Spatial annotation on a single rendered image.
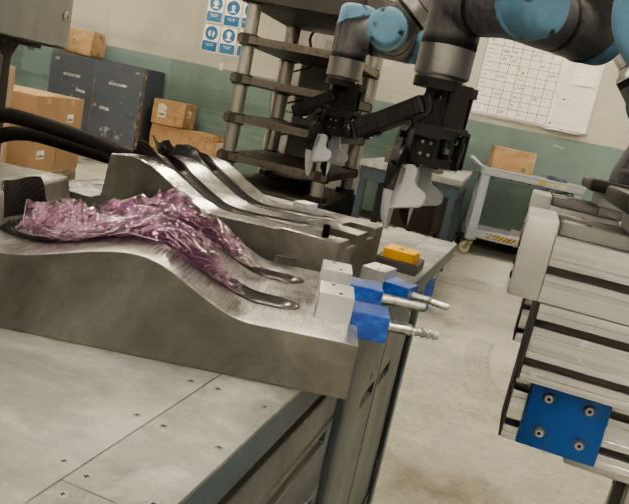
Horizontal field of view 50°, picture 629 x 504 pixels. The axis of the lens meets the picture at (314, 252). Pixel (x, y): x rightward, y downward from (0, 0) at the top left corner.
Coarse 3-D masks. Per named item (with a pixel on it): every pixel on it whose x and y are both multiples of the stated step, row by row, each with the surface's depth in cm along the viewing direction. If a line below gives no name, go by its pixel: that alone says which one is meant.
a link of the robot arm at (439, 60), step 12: (420, 48) 91; (432, 48) 88; (444, 48) 88; (456, 48) 88; (420, 60) 90; (432, 60) 89; (444, 60) 88; (456, 60) 88; (468, 60) 89; (420, 72) 91; (432, 72) 89; (444, 72) 88; (456, 72) 88; (468, 72) 90
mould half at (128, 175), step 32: (128, 160) 100; (160, 160) 103; (192, 160) 113; (96, 192) 107; (128, 192) 100; (192, 192) 100; (224, 192) 109; (256, 192) 120; (256, 224) 94; (320, 224) 102; (288, 256) 93; (320, 256) 92; (352, 256) 100
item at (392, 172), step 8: (400, 144) 91; (392, 152) 91; (400, 152) 90; (392, 160) 91; (400, 160) 91; (392, 168) 91; (400, 168) 91; (392, 176) 91; (384, 184) 92; (392, 184) 91
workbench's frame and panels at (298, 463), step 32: (448, 256) 163; (416, 320) 176; (384, 352) 147; (352, 384) 115; (384, 384) 159; (288, 416) 63; (320, 416) 104; (352, 416) 130; (384, 416) 175; (256, 448) 56; (288, 448) 90; (320, 448) 110; (352, 448) 140; (384, 448) 183; (224, 480) 50; (256, 480) 80; (288, 480) 98; (320, 480) 116; (352, 480) 151
